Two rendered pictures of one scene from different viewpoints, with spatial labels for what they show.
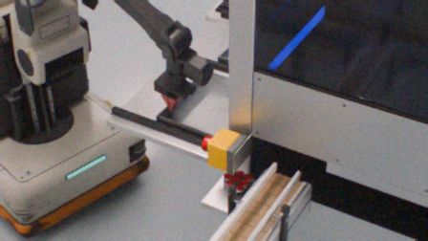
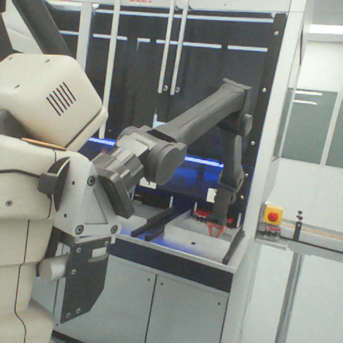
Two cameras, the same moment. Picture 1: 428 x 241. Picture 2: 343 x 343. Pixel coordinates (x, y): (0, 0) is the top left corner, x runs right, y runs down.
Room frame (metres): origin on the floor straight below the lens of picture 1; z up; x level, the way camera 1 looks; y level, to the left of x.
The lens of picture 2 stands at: (2.14, 1.22, 1.30)
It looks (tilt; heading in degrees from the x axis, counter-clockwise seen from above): 9 degrees down; 257
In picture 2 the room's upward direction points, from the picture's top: 10 degrees clockwise
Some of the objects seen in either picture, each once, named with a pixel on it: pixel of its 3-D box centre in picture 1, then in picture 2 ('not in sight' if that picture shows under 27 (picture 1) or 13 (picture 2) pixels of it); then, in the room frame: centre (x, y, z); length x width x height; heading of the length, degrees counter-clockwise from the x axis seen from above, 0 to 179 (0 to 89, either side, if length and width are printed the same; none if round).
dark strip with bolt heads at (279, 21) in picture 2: not in sight; (258, 115); (1.50, -0.12, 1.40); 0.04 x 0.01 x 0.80; 148
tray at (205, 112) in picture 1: (233, 113); (206, 227); (1.65, -0.10, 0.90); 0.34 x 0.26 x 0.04; 58
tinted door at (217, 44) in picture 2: not in sight; (220, 84); (1.66, -0.23, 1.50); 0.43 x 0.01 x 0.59; 148
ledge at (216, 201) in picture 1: (238, 197); (272, 240); (1.34, -0.10, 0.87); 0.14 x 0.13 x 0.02; 58
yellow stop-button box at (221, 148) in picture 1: (226, 150); (273, 214); (1.37, -0.07, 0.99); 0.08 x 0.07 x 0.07; 58
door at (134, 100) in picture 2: not in sight; (128, 73); (2.05, -0.47, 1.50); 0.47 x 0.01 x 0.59; 148
